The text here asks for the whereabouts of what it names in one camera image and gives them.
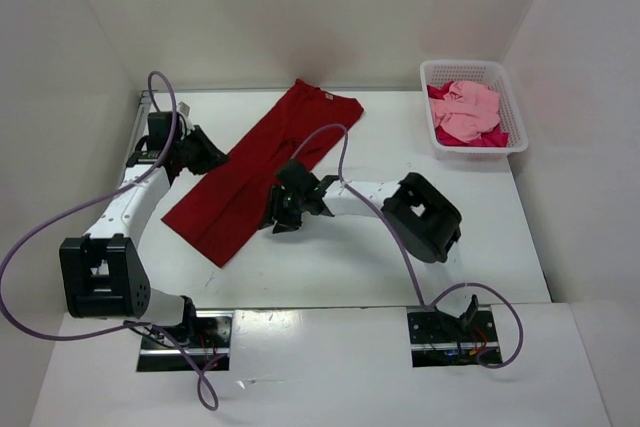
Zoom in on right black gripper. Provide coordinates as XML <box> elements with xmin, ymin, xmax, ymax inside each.
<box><xmin>259</xmin><ymin>181</ymin><xmax>307</xmax><ymax>232</ymax></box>

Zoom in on dark red t-shirt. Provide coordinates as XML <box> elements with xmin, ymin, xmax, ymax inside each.
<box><xmin>162</xmin><ymin>79</ymin><xmax>364</xmax><ymax>268</ymax></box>

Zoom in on pink t-shirt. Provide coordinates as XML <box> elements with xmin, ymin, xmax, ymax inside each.
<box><xmin>430</xmin><ymin>79</ymin><xmax>503</xmax><ymax>145</ymax></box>

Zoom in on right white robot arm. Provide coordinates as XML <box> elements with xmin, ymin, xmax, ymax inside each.
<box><xmin>259</xmin><ymin>160</ymin><xmax>462</xmax><ymax>289</ymax></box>

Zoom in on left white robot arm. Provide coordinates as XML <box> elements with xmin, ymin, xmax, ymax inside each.
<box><xmin>59</xmin><ymin>103</ymin><xmax>229</xmax><ymax>347</ymax></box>

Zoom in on magenta t-shirt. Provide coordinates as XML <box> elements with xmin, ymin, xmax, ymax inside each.
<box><xmin>425</xmin><ymin>83</ymin><xmax>510</xmax><ymax>149</ymax></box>

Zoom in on white plastic basket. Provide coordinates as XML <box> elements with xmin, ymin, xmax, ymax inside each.
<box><xmin>420</xmin><ymin>59</ymin><xmax>528</xmax><ymax>160</ymax></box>

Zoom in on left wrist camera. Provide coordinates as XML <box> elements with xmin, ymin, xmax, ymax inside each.
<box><xmin>177</xmin><ymin>102</ymin><xmax>194</xmax><ymax>137</ymax></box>

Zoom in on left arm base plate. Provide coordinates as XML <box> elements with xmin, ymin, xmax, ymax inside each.
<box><xmin>132</xmin><ymin>312</ymin><xmax>233</xmax><ymax>373</ymax></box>

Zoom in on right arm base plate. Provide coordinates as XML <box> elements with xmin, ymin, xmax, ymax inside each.
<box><xmin>407</xmin><ymin>307</ymin><xmax>503</xmax><ymax>368</ymax></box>

